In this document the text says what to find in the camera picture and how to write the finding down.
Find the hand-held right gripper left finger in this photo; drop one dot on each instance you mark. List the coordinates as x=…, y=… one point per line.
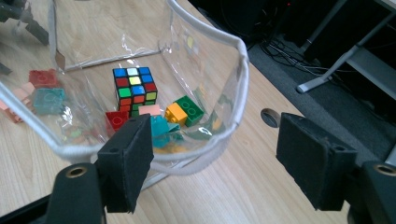
x=127, y=161

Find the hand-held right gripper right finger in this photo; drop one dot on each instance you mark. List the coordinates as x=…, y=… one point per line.
x=314, y=165

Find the long pink building block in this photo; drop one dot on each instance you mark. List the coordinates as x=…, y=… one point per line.
x=26, y=90

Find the red building block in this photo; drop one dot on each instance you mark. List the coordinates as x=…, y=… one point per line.
x=43, y=77
x=116, y=121

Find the teal building block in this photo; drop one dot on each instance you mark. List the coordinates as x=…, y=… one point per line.
x=159, y=126
x=169, y=137
x=48, y=99

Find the small pink building block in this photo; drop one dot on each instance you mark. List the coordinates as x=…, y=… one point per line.
x=150, y=109

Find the orange building block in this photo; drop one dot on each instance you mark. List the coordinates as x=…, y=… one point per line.
x=176, y=113

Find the multicoloured puzzle cube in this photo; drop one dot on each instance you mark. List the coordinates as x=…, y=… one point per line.
x=135, y=85

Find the green building block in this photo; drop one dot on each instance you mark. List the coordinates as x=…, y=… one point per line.
x=191, y=109

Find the white metal desk frame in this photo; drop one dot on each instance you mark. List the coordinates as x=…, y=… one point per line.
x=342, y=62

